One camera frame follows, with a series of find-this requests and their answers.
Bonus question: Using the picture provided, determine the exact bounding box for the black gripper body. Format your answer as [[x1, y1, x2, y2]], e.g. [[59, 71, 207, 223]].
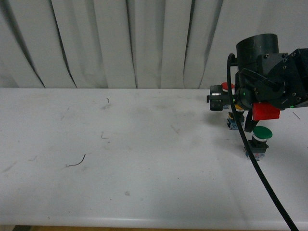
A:
[[234, 51, 308, 110]]

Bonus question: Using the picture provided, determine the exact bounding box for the yellow push button switch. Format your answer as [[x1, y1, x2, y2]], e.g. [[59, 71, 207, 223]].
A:
[[226, 103, 246, 131]]

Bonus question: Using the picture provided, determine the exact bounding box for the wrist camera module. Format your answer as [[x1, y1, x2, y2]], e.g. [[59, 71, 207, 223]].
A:
[[206, 85, 230, 111]]

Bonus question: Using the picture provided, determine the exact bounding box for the green push button switch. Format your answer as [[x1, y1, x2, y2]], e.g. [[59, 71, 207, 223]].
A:
[[244, 126, 273, 161]]

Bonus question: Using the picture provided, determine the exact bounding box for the red push button switch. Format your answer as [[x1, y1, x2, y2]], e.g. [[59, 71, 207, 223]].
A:
[[221, 82, 230, 109]]

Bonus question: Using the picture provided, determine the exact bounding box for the black cable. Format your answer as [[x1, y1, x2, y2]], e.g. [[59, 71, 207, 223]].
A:
[[227, 53, 299, 231]]

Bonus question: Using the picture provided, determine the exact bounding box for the white curtain backdrop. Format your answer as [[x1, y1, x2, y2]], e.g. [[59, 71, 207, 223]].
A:
[[0, 0, 308, 89]]

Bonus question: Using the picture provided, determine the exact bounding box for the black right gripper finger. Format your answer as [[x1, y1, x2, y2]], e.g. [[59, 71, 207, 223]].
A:
[[244, 110, 258, 132]]

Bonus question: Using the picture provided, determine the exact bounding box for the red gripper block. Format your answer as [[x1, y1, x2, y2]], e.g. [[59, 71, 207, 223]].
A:
[[252, 102, 280, 121]]

